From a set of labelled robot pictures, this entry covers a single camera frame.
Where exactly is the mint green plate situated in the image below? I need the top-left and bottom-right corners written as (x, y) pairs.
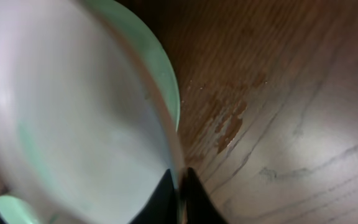
top-left (0, 195), bottom-right (42, 224)
top-left (86, 0), bottom-right (180, 128)

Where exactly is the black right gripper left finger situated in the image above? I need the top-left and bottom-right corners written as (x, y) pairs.
top-left (131, 169), bottom-right (178, 224)

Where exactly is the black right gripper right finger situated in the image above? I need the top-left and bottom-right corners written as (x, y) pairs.
top-left (181, 167), bottom-right (227, 224)

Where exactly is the white plate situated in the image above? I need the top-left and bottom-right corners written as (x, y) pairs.
top-left (0, 1), bottom-right (184, 223)

